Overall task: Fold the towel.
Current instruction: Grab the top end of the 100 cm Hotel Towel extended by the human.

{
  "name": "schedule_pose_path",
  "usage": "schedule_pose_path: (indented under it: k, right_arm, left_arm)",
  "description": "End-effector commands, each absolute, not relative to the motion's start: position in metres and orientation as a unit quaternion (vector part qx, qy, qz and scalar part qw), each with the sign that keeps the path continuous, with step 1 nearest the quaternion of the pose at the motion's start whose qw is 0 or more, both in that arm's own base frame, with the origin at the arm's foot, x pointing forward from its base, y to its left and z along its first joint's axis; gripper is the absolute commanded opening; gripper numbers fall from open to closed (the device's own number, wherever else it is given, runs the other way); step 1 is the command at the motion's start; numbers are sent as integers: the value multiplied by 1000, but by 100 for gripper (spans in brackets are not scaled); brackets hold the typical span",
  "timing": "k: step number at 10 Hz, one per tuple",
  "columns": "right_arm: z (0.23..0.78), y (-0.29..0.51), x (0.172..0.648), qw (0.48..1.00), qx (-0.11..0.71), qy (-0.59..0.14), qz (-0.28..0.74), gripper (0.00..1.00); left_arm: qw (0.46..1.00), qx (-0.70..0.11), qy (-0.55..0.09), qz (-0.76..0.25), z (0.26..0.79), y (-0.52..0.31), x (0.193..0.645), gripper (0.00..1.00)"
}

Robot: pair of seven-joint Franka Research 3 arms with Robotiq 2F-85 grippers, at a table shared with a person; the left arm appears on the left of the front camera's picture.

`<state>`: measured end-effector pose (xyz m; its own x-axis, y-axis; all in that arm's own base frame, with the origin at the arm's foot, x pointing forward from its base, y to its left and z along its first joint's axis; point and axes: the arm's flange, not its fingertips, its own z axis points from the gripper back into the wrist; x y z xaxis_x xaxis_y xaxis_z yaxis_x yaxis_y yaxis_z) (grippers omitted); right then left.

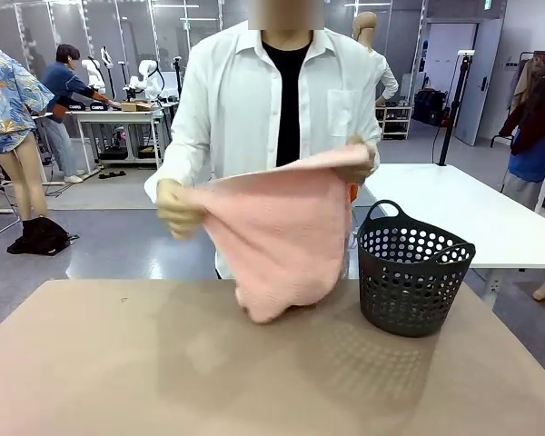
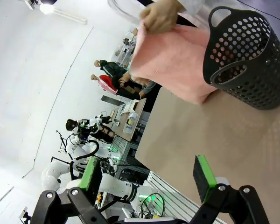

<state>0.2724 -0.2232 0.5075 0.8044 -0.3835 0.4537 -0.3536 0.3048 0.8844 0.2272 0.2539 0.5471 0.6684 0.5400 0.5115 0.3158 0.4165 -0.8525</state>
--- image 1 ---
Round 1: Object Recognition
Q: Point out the person in white shirt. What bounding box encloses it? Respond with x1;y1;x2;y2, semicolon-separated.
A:
144;0;382;279

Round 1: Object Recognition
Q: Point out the person's left hand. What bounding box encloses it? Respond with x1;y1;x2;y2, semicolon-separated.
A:
333;134;377;186

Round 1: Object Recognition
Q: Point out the flat cardboard box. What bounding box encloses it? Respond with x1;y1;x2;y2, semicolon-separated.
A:
120;100;158;113

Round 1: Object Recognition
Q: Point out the pink towel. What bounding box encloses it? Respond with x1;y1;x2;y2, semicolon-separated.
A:
188;144;376;324

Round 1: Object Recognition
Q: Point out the black perforated laundry basket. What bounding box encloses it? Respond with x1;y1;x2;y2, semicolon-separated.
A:
356;199;477;338

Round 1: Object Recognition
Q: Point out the person's right forearm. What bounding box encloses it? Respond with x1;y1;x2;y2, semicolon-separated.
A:
144;131;199;205

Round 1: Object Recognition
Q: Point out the black garment on floor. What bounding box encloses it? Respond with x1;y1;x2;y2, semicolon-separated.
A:
6;216;79;256

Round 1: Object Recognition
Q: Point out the black tripod stand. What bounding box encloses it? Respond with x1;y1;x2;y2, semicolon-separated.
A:
435;51;476;167

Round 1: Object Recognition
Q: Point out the person's left forearm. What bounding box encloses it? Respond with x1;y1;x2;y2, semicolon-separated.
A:
344;90;382;158

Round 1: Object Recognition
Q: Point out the clothes rack with garments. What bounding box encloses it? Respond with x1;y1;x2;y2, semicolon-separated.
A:
490;44;545;226

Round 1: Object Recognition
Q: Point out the person in blue jacket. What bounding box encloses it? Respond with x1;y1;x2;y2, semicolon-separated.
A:
40;44;124;183

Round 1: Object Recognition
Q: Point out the mannequin in white shirt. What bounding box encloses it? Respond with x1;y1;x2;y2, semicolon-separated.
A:
352;11;400;110

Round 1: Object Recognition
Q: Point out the mannequin in floral shirt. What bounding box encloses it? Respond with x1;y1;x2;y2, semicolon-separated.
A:
0;17;55;228

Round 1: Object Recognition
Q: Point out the grey door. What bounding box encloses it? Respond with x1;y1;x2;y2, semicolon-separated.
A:
455;17;510;146

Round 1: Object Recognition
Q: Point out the white workbench table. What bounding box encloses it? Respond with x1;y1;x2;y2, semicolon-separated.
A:
74;106;165;176

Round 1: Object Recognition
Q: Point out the low white shelf unit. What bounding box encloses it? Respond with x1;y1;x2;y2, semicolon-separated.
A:
374;104;413;141

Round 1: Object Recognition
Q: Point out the person's right hand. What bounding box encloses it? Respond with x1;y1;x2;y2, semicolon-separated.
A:
155;178;210;241

